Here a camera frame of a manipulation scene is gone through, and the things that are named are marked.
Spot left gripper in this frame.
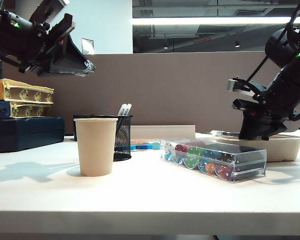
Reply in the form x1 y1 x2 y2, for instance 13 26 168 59
19 13 96 77

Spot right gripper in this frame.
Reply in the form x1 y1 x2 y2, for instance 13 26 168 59
231 98 300 141

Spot black mesh pen holder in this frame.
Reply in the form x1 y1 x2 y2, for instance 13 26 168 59
94 114 134 162

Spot beige pulp tray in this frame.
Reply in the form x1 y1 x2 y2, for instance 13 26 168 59
212 132 300 163

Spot black poker chip stack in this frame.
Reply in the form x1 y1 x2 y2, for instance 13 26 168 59
232 163 265 182
221 151 265 166

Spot clear plastic poker chip case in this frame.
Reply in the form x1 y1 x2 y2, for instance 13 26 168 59
159 138 268 185

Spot yellow box with letter Y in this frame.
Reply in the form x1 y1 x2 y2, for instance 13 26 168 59
0 78 55 103

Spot red poker chip stack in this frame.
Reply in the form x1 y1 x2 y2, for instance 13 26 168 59
214 166 235 180
174 144 191 155

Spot blue and yellow box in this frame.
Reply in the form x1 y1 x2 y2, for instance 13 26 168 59
0 99 54 119

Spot orange poker chip stack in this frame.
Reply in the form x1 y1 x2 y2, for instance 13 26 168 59
205 163 217 175

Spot green poker chip stack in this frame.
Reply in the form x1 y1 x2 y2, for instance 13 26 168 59
188 146 205 158
183 154 200 170

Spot dark blue case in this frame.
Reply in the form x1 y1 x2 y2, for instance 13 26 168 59
0 116 65 153

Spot kraft paper cup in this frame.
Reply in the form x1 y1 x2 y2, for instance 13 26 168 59
73 117 119 177

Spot white poker chip stack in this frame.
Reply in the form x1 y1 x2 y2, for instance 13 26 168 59
164 142 176 156

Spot brown fabric desk divider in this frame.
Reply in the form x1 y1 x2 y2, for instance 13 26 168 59
1 51 300 135

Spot teal magnetic numbers pack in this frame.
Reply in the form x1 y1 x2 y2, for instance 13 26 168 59
130 141 162 151

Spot long ceiling light strip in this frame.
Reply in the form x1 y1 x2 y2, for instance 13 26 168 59
132 16 300 26

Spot silver wall sign plate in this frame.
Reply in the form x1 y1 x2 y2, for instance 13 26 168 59
81 37 95 55

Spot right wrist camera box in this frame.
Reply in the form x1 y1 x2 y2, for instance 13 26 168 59
226 76 260 97

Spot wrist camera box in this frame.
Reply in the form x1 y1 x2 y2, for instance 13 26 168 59
29 0 71 26
226 76 260 97

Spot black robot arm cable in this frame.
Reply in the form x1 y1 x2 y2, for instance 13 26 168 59
246 0 300 82

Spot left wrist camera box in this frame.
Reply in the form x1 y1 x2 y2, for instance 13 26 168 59
29 0 71 26

